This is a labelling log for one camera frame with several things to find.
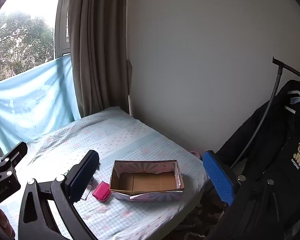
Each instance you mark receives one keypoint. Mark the white clothes hanger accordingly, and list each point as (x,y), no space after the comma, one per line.
(293,100)

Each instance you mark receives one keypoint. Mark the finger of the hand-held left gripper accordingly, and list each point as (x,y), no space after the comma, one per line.
(13,155)

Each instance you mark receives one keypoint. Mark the light blue hanging cloth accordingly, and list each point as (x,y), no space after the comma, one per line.
(32,100)

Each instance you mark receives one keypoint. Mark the grey-brown curtain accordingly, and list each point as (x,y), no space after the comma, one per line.
(100,42)

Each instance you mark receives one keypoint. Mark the pink pouch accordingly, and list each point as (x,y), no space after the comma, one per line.
(101,191)

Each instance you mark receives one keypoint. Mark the bed with checked sheet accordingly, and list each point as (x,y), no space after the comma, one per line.
(140,140)

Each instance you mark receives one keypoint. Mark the small pink object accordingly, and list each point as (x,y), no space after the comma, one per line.
(195,153)

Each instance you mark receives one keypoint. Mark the black jacket with dog print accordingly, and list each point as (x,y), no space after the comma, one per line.
(277,135)

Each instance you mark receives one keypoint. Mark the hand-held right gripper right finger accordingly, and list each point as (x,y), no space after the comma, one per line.
(218,177)

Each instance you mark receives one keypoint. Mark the person's left hand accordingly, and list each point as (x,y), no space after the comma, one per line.
(4,220)

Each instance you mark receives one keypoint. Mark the window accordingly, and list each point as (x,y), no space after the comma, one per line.
(25,22)

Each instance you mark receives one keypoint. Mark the black clothes rack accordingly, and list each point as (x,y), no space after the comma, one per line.
(277,80)

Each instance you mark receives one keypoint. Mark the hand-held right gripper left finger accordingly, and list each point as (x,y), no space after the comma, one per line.
(83,177)

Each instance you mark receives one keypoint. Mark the patterned cardboard box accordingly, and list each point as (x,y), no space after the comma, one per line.
(147,182)

